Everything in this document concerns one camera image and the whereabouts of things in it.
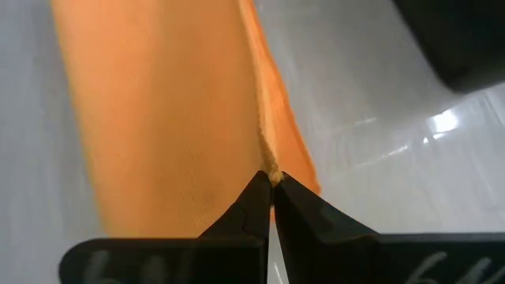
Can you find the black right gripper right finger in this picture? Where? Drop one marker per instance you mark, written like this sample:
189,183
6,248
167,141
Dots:
331,256

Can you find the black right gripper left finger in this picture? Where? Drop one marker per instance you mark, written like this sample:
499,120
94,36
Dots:
229,256

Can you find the orange microfiber towel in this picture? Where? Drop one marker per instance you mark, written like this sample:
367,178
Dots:
158,118

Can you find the artificial plant in black pot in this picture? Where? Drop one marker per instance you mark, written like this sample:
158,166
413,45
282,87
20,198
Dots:
465,39

